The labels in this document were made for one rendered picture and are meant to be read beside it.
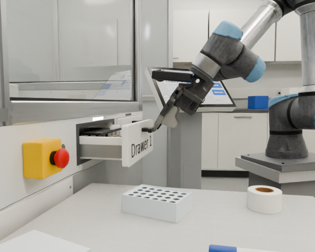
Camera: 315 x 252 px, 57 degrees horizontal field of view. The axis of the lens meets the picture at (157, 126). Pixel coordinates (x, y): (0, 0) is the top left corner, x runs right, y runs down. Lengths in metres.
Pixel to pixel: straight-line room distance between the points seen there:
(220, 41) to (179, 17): 3.48
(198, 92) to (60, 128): 0.39
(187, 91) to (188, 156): 1.01
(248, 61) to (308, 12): 0.32
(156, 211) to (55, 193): 0.26
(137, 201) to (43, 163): 0.20
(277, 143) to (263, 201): 0.55
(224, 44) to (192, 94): 0.16
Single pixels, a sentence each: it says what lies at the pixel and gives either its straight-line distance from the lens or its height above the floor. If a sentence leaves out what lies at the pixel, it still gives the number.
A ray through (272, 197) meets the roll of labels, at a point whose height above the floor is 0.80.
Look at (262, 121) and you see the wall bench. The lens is 3.94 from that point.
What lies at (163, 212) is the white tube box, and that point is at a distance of 0.58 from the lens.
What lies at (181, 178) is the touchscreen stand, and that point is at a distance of 1.80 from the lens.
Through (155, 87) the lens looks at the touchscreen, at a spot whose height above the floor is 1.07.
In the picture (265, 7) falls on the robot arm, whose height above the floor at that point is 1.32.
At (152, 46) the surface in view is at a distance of 2.57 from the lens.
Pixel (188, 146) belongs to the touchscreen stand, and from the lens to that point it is 1.79.
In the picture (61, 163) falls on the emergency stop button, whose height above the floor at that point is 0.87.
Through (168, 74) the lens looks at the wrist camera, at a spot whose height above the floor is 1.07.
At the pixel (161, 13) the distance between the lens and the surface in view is 2.63.
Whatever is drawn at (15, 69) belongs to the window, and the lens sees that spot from 0.64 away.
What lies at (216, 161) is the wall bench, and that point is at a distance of 3.89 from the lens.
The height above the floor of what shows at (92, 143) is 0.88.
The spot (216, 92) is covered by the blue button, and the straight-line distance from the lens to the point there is 1.84.
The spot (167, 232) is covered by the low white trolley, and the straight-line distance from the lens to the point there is 0.54.
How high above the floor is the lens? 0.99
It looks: 5 degrees down
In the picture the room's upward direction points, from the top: straight up
